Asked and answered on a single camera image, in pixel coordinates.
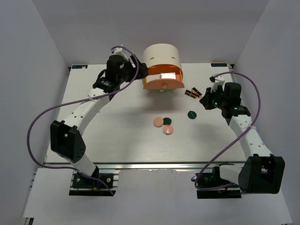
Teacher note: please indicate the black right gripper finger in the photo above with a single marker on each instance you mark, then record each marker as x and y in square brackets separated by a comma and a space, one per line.
[207, 106]
[204, 100]

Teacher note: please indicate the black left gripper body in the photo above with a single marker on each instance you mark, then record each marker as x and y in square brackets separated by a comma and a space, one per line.
[129, 71]

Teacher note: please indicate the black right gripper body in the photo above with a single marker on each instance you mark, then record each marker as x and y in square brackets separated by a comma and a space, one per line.
[216, 99]

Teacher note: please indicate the yellow drawer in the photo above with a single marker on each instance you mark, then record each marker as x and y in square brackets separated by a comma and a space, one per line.
[144, 81]

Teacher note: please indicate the orange top drawer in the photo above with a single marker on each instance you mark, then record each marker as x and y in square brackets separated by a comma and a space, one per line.
[165, 83]

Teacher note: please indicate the green round compact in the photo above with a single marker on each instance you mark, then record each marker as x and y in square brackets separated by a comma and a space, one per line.
[192, 115]

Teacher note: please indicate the pink square compact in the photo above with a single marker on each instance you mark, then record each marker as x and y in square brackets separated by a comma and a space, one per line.
[168, 76]

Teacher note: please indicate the peach puff with ribbon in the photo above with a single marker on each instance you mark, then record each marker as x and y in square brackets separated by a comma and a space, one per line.
[168, 129]

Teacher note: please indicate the peach powder puff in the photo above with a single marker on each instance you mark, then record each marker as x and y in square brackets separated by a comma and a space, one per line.
[158, 122]

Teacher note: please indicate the white square compact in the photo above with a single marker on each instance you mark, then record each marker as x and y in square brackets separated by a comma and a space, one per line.
[153, 77]

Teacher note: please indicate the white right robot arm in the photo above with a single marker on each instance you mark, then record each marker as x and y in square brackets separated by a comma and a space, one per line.
[262, 172]

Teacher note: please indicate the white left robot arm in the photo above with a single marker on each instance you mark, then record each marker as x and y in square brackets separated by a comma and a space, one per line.
[66, 135]

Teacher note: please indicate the black gold lipstick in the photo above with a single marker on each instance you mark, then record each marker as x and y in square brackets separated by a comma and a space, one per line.
[194, 90]
[191, 94]

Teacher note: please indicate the cream round drawer organizer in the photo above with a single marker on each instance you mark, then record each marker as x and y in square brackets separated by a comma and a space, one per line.
[161, 54]

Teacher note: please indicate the grey bottom drawer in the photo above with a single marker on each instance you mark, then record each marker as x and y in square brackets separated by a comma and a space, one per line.
[161, 91]

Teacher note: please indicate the dark green powder puff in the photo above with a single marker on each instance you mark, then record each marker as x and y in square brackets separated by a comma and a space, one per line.
[167, 121]

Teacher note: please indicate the left blue table label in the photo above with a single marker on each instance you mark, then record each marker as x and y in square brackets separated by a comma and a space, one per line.
[79, 67]

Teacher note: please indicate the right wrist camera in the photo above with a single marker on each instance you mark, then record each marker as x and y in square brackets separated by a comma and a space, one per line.
[216, 81]

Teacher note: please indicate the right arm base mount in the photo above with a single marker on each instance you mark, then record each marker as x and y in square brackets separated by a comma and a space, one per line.
[215, 187]

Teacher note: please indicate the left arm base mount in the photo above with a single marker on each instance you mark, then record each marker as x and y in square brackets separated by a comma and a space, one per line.
[82, 186]

